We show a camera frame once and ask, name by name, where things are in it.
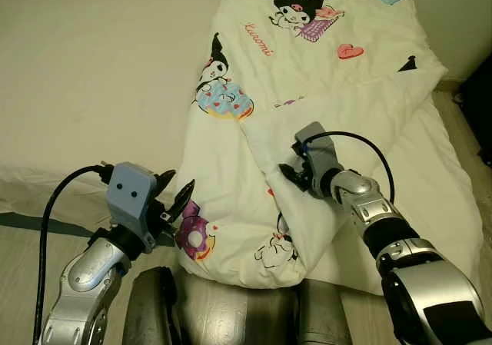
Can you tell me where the cream cartoon print blanket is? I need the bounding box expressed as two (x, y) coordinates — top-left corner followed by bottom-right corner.
(175, 0), (485, 296)

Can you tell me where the dark robot left leg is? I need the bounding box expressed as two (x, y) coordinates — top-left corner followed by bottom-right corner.
(121, 267), (184, 345)

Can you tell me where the dark robot leg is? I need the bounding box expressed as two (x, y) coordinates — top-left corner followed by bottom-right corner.
(296, 278), (353, 345)
(121, 267), (184, 345)

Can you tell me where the beige sheeted mattress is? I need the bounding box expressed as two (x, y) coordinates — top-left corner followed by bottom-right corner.
(0, 0), (492, 227)

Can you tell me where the dark robot right leg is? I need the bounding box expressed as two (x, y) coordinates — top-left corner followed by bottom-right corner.
(296, 278), (353, 345)

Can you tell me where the black bulky floor object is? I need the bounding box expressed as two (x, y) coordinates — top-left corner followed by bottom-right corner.
(459, 53), (492, 168)

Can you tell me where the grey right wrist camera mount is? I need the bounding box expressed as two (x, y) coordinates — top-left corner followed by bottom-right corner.
(294, 122), (344, 188)

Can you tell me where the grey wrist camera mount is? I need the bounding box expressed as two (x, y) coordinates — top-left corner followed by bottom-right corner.
(294, 122), (344, 188)
(104, 162), (166, 242)

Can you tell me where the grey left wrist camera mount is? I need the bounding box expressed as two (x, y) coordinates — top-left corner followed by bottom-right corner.
(104, 162), (166, 242)

